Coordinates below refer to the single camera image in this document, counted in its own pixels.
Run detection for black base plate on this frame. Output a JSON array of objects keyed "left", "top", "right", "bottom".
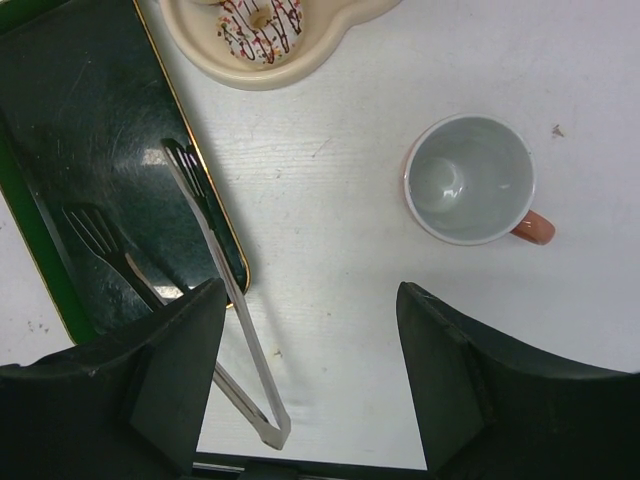
[{"left": 191, "top": 452, "right": 434, "bottom": 480}]

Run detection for sprinkled white donut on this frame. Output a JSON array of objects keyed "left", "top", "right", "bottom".
[{"left": 216, "top": 0, "right": 305, "bottom": 68}]

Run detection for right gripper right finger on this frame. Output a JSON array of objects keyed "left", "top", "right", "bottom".
[{"left": 396, "top": 282, "right": 639, "bottom": 479}]

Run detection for pink floral mug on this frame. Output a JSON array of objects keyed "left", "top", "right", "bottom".
[{"left": 402, "top": 114, "right": 556, "bottom": 246}]

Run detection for metal tongs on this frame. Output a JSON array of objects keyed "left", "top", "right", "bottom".
[{"left": 61, "top": 137, "right": 293, "bottom": 451}]

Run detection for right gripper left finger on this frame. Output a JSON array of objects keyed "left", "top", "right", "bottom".
[{"left": 1, "top": 280, "right": 227, "bottom": 479}]

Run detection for cream three-tier dessert stand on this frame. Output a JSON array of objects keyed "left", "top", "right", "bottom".
[{"left": 159, "top": 1, "right": 398, "bottom": 91}]

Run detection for dark green serving tray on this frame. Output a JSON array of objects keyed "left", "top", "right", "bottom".
[{"left": 1, "top": 1, "right": 217, "bottom": 343}]

